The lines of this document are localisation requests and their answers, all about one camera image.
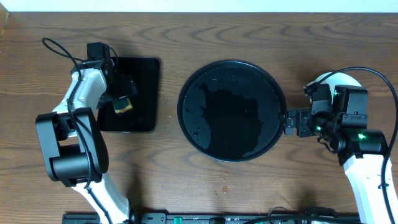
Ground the green and yellow sponge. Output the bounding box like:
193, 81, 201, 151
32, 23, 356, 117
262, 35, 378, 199
113, 97, 133, 114

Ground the pale blue plate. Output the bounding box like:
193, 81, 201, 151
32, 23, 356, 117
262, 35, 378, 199
305, 72, 362, 104

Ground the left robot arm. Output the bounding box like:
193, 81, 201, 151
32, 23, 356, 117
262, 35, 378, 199
35, 42, 137, 223

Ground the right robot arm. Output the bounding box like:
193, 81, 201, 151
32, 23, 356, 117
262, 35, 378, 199
285, 84, 397, 223

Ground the black rectangular tray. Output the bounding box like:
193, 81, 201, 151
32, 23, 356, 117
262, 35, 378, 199
97, 57, 160, 133

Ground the black round tray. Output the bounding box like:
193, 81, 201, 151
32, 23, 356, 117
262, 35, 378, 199
177, 60, 287, 162

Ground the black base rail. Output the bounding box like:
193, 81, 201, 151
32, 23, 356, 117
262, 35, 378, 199
61, 207, 361, 224

